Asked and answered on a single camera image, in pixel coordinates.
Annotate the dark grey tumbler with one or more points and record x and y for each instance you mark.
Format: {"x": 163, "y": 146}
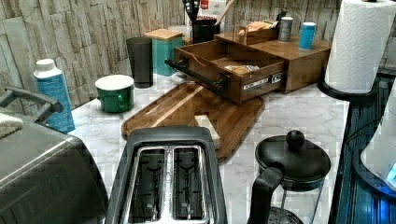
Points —
{"x": 139, "y": 52}

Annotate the wooden drawer with black handle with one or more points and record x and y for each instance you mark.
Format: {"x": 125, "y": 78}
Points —
{"x": 206, "y": 63}

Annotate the black paper towel holder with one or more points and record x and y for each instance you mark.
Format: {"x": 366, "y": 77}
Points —
{"x": 346, "y": 96}

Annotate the wooden spoon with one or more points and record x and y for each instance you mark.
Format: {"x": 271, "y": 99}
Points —
{"x": 226, "y": 9}

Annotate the black french press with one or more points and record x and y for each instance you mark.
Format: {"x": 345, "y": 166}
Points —
{"x": 291, "y": 175}

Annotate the teal canister with wooden lid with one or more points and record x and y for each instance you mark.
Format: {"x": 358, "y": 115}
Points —
{"x": 163, "y": 43}

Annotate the blue white carton bottle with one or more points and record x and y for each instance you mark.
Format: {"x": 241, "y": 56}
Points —
{"x": 50, "y": 81}

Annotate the grey tin can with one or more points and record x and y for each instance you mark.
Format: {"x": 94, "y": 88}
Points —
{"x": 285, "y": 29}

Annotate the wooden drawer cabinet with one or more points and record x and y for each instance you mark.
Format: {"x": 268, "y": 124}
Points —
{"x": 304, "y": 67}

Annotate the black utensil holder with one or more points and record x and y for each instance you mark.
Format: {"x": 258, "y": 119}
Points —
{"x": 204, "y": 30}

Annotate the tea packets in drawer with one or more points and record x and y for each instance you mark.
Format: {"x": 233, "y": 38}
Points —
{"x": 241, "y": 69}

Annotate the white paper towel roll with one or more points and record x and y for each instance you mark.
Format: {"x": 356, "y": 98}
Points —
{"x": 358, "y": 44}

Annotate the glass jar with cereal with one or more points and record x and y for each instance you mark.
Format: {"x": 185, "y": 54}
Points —
{"x": 186, "y": 33}

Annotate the blue tin can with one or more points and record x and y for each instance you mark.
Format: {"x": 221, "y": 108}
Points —
{"x": 307, "y": 35}

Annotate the black silver toaster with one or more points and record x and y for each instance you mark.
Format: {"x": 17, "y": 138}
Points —
{"x": 168, "y": 175}

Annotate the small wooden tray with packets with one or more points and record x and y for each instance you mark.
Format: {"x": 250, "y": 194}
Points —
{"x": 255, "y": 31}

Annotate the wooden cutting board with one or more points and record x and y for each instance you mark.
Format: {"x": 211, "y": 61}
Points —
{"x": 183, "y": 103}

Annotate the green mug with white lid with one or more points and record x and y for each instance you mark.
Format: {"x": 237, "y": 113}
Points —
{"x": 115, "y": 93}

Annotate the stainless steel toaster oven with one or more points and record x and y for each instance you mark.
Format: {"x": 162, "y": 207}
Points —
{"x": 47, "y": 177}

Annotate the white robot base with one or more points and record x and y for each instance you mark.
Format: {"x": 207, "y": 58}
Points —
{"x": 376, "y": 163}

